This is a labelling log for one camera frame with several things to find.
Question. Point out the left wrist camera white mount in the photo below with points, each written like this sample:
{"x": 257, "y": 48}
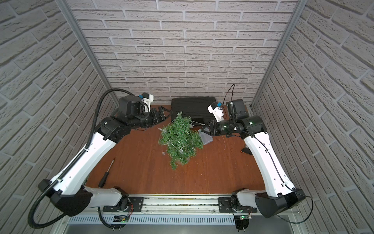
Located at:
{"x": 147, "y": 99}

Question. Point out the small black plug object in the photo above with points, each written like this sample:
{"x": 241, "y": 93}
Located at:
{"x": 246, "y": 150}

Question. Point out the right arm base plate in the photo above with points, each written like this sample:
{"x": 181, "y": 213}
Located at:
{"x": 236, "y": 204}

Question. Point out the black handle screwdriver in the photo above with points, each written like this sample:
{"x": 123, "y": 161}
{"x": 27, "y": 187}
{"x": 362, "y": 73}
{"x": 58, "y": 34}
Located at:
{"x": 105, "y": 176}

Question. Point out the aluminium front rail frame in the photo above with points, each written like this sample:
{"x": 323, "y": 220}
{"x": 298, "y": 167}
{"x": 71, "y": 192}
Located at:
{"x": 178, "y": 210}

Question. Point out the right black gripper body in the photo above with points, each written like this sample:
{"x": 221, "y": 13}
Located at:
{"x": 219, "y": 128}

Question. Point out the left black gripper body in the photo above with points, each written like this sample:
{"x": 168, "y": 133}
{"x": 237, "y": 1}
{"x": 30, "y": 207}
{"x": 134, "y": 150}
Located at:
{"x": 159, "y": 115}

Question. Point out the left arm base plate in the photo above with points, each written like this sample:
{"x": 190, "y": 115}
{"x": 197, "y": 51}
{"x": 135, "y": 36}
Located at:
{"x": 126, "y": 205}

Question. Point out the small green christmas tree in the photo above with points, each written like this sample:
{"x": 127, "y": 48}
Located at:
{"x": 181, "y": 140}

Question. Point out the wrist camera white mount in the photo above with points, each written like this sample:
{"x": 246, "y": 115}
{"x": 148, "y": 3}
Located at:
{"x": 147, "y": 99}
{"x": 216, "y": 109}

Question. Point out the black plastic tool case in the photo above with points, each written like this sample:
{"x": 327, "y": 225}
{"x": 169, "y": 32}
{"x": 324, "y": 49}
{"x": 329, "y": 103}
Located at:
{"x": 194, "y": 107}

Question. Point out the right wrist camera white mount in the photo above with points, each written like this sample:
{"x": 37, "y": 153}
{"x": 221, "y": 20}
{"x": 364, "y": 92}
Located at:
{"x": 216, "y": 109}

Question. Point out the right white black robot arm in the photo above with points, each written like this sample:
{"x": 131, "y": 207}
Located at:
{"x": 280, "y": 193}

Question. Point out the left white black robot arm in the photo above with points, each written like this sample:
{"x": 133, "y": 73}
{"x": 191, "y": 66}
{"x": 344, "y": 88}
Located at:
{"x": 69, "y": 195}

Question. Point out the clear battery box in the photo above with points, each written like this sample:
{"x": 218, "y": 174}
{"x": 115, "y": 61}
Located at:
{"x": 206, "y": 139}

